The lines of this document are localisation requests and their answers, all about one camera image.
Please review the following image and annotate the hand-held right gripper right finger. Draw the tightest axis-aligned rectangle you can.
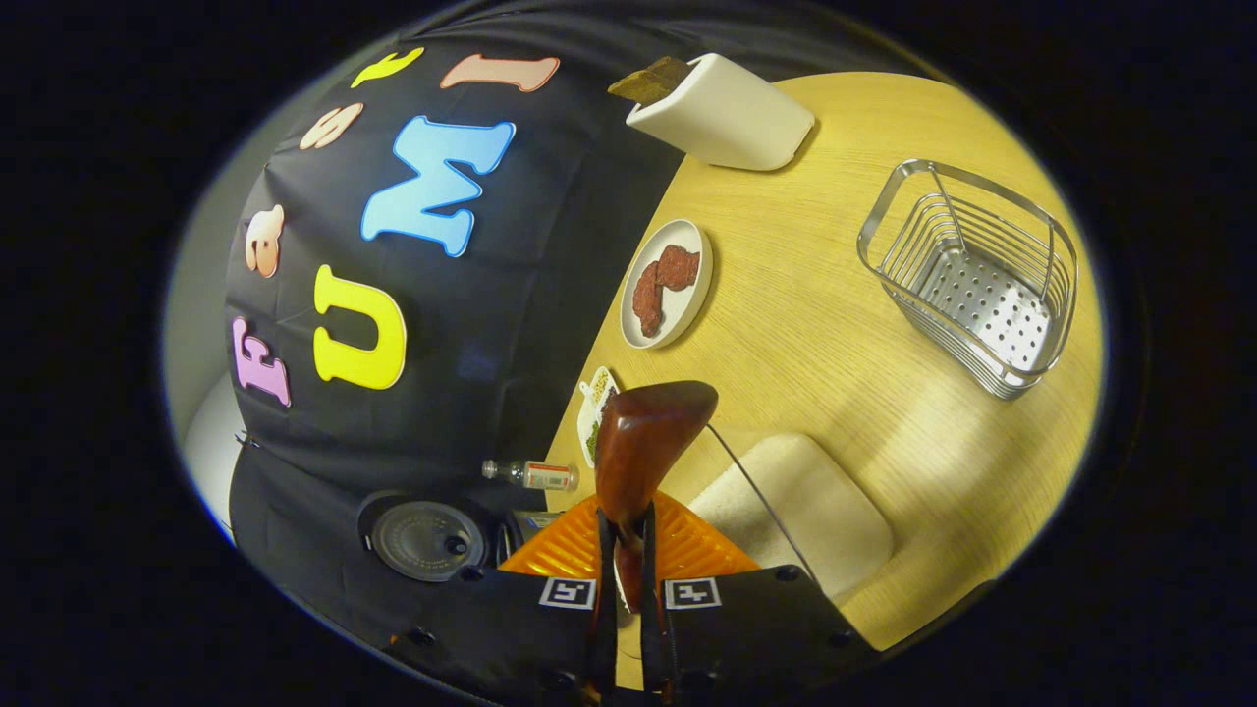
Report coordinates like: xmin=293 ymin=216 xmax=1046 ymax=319
xmin=638 ymin=491 xmax=880 ymax=706

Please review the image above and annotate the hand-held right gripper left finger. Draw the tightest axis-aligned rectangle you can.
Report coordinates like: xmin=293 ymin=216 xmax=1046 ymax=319
xmin=385 ymin=491 xmax=620 ymax=703

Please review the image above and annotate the brown wooden spoon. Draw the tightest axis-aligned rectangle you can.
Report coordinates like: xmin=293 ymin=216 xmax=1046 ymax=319
xmin=594 ymin=381 xmax=720 ymax=615

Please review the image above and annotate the white rice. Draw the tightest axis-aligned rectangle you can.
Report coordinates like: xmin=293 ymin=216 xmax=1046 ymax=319
xmin=687 ymin=434 xmax=895 ymax=600

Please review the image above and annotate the grey rice cooker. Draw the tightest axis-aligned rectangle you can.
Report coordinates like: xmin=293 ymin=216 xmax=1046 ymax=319
xmin=356 ymin=489 xmax=566 ymax=585

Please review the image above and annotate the metal wire chopstick holder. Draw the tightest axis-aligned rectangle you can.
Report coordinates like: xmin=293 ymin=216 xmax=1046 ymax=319
xmin=857 ymin=159 xmax=1079 ymax=401

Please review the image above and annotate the small glass bottle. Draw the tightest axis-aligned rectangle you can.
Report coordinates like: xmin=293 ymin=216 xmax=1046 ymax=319
xmin=481 ymin=459 xmax=580 ymax=492

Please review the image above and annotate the clear plastic container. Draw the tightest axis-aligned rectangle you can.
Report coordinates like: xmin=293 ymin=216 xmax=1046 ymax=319
xmin=687 ymin=422 xmax=897 ymax=602

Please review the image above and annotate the white divided grain dish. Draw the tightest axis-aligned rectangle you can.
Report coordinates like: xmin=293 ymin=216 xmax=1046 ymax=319
xmin=576 ymin=365 xmax=620 ymax=469

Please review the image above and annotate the white round plate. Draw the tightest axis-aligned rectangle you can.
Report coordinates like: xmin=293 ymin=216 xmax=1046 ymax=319
xmin=620 ymin=218 xmax=715 ymax=351

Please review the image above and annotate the black backdrop cloth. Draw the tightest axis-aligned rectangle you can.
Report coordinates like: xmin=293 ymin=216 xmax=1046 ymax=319
xmin=224 ymin=0 xmax=885 ymax=679

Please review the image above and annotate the brown meat patty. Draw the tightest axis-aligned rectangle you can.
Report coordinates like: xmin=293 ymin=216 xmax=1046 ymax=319
xmin=632 ymin=260 xmax=667 ymax=340
xmin=655 ymin=245 xmax=701 ymax=292

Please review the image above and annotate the white toaster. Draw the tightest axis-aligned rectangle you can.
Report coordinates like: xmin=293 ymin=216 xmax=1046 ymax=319
xmin=626 ymin=53 xmax=816 ymax=172

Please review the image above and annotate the brown toast slice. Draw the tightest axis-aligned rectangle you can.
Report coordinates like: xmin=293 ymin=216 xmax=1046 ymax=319
xmin=607 ymin=56 xmax=693 ymax=106

